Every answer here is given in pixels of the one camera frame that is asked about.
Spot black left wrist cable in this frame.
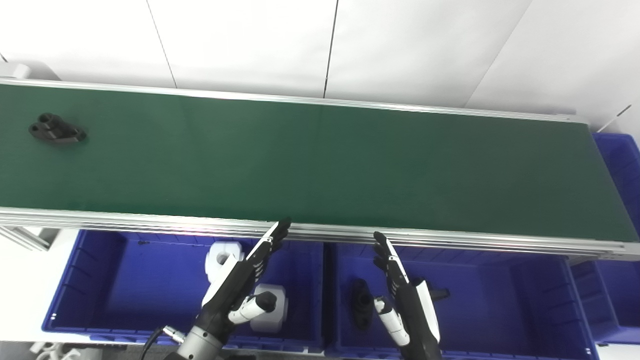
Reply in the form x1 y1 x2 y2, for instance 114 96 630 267
140 325 187 360

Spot black flange part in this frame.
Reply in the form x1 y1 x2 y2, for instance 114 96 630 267
350 278 375 331
28 113 88 146

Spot aluminium conveyor leg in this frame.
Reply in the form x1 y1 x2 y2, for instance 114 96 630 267
0 225 52 252

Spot grey conveyor end housing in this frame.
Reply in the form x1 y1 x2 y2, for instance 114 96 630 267
0 62 61 82

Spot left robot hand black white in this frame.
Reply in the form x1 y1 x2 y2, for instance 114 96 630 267
197 217 292 345

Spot blue bin with white parts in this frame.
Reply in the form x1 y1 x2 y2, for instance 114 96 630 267
41 229 327 353

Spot blue bin with black parts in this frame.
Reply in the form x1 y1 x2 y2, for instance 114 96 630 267
325 242 601 360

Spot white block part with hole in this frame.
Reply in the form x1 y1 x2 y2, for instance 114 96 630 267
205 242 246 277
249 283 289 334

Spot empty blue bin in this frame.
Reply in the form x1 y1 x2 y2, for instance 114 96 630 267
570 132 640 346

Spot white parts on floor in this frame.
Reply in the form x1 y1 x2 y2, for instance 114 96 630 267
29 341 83 360

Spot green conveyor belt aluminium frame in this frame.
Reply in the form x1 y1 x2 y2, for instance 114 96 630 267
0 77 640 262

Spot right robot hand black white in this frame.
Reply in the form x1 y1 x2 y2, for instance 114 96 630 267
372 231 444 360

